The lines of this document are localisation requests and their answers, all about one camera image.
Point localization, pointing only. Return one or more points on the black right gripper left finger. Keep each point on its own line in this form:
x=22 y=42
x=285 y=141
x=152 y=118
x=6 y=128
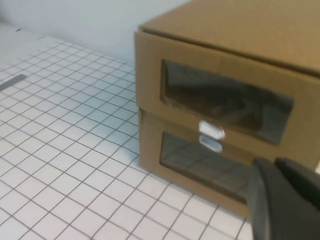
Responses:
x=280 y=212

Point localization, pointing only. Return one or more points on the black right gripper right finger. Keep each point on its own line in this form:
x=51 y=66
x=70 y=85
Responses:
x=302 y=175

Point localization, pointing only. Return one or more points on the cardboard drawer with window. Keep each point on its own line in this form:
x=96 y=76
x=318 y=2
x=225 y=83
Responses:
x=150 y=140
x=150 y=62

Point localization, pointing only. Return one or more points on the brown cardboard box shell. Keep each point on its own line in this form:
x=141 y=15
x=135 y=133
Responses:
x=250 y=30

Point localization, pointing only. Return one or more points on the white grid tablecloth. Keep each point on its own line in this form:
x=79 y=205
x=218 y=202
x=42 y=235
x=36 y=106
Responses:
x=75 y=150

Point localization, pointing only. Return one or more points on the grey tape strip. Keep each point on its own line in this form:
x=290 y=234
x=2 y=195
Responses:
x=11 y=83

